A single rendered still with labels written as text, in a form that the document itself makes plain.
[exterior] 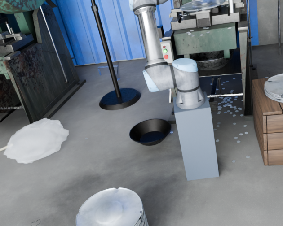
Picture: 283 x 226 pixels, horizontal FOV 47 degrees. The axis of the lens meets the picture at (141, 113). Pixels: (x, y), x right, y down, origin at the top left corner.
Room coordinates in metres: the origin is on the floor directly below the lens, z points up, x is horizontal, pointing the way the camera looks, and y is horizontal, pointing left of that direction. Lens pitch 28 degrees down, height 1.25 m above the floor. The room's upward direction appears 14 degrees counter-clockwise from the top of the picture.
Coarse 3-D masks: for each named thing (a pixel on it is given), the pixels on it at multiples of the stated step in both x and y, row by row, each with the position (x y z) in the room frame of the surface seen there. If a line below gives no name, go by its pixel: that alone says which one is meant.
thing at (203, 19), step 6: (192, 12) 1.99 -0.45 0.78; (198, 12) 1.96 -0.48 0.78; (204, 12) 1.95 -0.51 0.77; (210, 12) 2.06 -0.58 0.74; (198, 18) 2.08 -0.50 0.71; (204, 18) 2.07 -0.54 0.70; (210, 18) 2.06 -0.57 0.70; (198, 24) 2.07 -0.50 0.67; (204, 24) 2.07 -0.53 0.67; (210, 24) 2.05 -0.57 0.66
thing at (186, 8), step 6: (198, 0) 2.26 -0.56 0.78; (204, 0) 2.22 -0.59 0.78; (210, 0) 2.17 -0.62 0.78; (216, 0) 2.13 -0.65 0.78; (222, 0) 2.09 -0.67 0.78; (186, 6) 2.17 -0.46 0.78; (192, 6) 2.13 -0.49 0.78; (198, 6) 2.07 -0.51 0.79; (204, 6) 2.05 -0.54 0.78; (210, 6) 2.01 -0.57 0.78; (216, 6) 1.98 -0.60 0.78
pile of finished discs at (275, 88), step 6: (270, 78) 1.64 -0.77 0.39; (276, 78) 1.63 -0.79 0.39; (282, 78) 1.61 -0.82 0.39; (270, 84) 1.58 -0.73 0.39; (276, 84) 1.56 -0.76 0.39; (282, 84) 1.53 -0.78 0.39; (270, 90) 1.51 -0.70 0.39; (276, 90) 1.50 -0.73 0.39; (282, 90) 1.48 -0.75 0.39; (270, 96) 1.49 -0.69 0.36; (276, 96) 1.45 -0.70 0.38; (282, 96) 1.44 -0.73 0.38; (282, 102) 1.42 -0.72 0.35
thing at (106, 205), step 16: (112, 192) 1.16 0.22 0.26; (128, 192) 1.13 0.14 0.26; (80, 208) 1.10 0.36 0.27; (96, 208) 1.08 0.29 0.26; (112, 208) 1.05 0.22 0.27; (128, 208) 1.04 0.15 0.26; (80, 224) 1.01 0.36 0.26; (96, 224) 0.99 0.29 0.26; (112, 224) 0.97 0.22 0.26; (128, 224) 0.95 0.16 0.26
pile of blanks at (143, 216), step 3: (117, 189) 1.17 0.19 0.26; (141, 201) 1.06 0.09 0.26; (141, 213) 0.99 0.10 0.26; (144, 213) 1.02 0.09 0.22; (141, 216) 0.98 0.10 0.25; (144, 216) 1.01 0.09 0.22; (141, 219) 0.98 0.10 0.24; (144, 219) 1.00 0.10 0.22; (138, 222) 0.95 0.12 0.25; (141, 222) 0.97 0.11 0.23; (144, 222) 1.00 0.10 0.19; (147, 222) 1.04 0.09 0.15; (135, 225) 0.94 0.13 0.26; (138, 225) 0.95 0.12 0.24; (141, 225) 0.96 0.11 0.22; (144, 225) 0.98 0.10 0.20; (147, 225) 1.03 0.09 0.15
